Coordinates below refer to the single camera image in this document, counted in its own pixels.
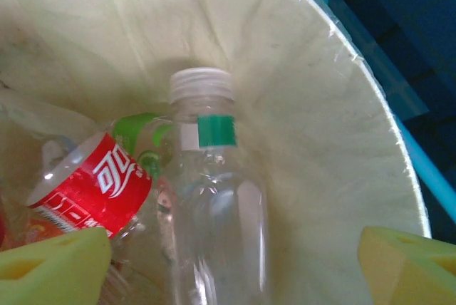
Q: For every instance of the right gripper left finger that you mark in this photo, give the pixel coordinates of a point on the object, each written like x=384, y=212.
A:
x=50, y=273

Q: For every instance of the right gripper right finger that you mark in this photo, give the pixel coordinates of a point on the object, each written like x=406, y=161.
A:
x=409, y=273

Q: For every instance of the red label cola bottle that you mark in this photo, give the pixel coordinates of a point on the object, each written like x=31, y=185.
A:
x=89, y=194

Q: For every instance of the green label clear bottle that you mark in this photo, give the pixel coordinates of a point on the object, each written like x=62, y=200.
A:
x=128, y=130

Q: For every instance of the wide clear bottle green band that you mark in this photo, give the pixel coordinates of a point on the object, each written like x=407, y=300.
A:
x=213, y=230

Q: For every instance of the pale green bin with liner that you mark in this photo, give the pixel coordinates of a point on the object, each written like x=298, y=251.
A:
x=303, y=105

